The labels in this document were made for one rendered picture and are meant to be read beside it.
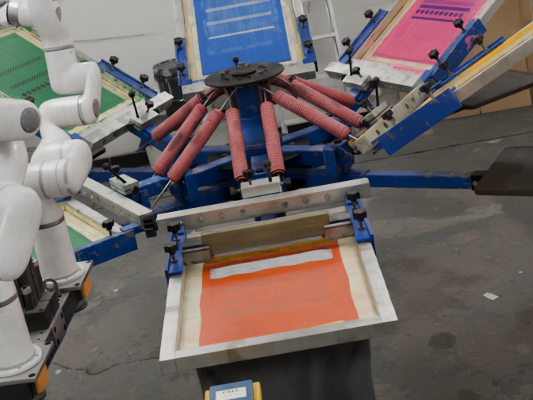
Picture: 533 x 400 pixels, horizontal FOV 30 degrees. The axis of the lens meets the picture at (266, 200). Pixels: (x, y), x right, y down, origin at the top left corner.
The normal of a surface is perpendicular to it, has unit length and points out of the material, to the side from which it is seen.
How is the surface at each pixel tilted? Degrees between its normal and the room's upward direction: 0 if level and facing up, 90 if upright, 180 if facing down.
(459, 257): 0
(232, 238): 90
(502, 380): 0
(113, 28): 90
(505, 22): 82
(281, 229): 90
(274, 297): 0
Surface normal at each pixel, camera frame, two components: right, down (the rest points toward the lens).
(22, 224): 0.69, 0.05
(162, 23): 0.04, 0.35
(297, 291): -0.17, -0.92
